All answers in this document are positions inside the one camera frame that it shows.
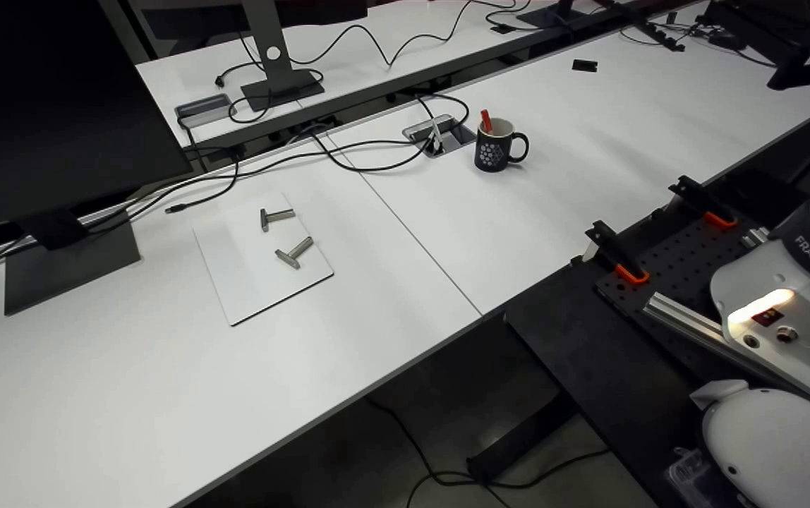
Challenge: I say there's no grey desk cable port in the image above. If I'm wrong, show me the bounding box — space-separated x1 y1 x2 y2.
401 112 474 157

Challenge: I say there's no black cable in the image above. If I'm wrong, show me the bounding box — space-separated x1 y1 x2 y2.
160 90 470 215

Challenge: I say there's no silver monitor stand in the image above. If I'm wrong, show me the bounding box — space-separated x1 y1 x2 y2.
240 0 321 109

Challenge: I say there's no grey T-shaped metal piece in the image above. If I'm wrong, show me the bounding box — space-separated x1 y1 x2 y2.
260 208 297 231

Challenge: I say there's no black mug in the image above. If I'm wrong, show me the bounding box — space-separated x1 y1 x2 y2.
474 119 531 173

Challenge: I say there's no black mounting plate with clamps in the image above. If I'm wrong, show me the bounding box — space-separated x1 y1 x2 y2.
498 174 810 508

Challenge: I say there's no large black monitor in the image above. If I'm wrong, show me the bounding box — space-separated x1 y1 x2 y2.
0 0 192 314

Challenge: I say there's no small black device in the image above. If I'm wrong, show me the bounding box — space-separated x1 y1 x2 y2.
572 60 597 73

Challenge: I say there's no miniature wooden bat red handle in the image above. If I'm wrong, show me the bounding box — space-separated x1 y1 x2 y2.
479 109 493 132

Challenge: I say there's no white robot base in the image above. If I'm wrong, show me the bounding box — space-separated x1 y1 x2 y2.
703 201 810 508

